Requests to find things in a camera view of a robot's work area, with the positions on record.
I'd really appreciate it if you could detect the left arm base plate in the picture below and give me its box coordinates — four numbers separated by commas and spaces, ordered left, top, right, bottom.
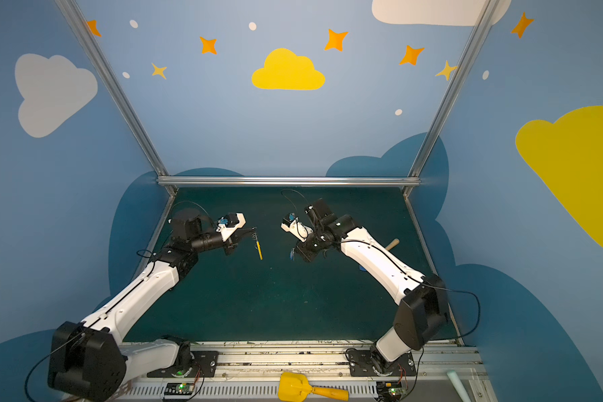
147, 350, 219, 379

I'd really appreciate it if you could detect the grey slotted cable duct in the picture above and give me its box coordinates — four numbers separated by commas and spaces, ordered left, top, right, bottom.
117, 380, 378, 401

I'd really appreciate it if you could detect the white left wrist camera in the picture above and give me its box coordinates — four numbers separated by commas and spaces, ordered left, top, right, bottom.
216, 213, 246, 242

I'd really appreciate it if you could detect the yellow plastic scoop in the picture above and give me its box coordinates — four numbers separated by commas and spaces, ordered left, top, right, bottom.
277, 372, 349, 402

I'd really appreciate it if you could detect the pale teal tube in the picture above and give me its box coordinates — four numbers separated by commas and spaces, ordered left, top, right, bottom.
447, 370, 472, 402

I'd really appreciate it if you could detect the aluminium frame post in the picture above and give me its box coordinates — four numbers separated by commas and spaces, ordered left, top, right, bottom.
402, 0, 500, 201
55, 0, 169, 179

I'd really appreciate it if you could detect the left green circuit board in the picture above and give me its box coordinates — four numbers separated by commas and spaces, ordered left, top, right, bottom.
162, 382, 196, 401

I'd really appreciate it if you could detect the aluminium left frame post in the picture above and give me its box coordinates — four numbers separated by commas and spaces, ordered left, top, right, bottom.
55, 0, 169, 179

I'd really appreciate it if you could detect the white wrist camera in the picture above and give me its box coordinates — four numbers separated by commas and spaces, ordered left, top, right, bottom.
216, 213, 246, 242
281, 214, 313, 242

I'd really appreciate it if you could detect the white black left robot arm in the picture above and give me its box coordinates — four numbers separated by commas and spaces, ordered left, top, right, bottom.
47, 209, 256, 401

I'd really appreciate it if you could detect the right green circuit board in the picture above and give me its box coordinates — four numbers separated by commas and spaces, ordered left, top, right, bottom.
375, 382, 406, 402

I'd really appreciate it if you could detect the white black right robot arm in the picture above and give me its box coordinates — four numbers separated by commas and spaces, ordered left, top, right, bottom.
281, 199, 451, 372

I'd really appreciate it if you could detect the green circuit board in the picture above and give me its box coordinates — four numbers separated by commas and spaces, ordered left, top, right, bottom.
375, 382, 406, 402
162, 382, 196, 401

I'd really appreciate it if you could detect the aluminium right frame post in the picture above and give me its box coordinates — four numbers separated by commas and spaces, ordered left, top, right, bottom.
402, 0, 500, 201

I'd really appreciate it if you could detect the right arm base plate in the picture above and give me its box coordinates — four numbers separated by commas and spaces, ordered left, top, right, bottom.
344, 348, 417, 377

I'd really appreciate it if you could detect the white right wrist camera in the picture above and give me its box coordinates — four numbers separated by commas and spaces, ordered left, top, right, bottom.
281, 214, 313, 242

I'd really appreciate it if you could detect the aluminium back frame rail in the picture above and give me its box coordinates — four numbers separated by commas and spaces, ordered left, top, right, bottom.
157, 176, 420, 188

